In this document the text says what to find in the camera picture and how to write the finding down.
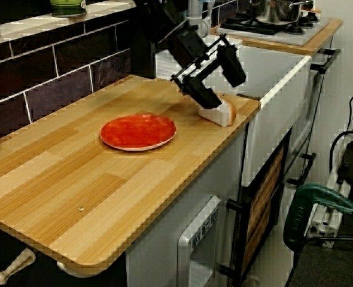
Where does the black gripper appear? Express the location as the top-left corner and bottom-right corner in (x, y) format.
(164, 25), (247, 110)

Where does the salmon sushi toy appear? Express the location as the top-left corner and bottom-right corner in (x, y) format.
(199, 98), (237, 128)

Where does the white toy kitchen cabinet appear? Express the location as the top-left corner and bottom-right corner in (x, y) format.
(125, 32), (339, 287)

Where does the grey toy faucet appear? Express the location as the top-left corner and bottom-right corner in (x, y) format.
(187, 0), (212, 38)

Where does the steel cooking pot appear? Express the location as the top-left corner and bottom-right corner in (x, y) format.
(249, 0), (315, 25)

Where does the red round plate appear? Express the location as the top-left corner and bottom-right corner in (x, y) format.
(100, 113), (177, 152)

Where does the grey stove top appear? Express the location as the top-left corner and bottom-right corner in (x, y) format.
(215, 11), (330, 47)

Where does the wooden stove counter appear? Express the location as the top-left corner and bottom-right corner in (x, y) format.
(209, 17), (344, 57)

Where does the wooden countertop board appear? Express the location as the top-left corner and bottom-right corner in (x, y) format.
(0, 74), (261, 267)

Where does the dark tile backsplash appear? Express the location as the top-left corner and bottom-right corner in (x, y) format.
(0, 19), (153, 144)

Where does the grey dispenser panel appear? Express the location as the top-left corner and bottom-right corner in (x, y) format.
(176, 194), (222, 287)

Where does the green bottle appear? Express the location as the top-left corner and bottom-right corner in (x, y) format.
(50, 0), (87, 18)

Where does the beige shelf ledge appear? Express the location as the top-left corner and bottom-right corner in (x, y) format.
(0, 0), (138, 48)

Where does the grey oven handle bar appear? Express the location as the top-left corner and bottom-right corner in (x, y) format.
(309, 47), (342, 75)

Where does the aluminium frame rail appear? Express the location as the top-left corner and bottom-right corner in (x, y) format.
(303, 98), (353, 249)

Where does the white bone shaped handle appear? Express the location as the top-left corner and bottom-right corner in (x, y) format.
(0, 248), (36, 285)

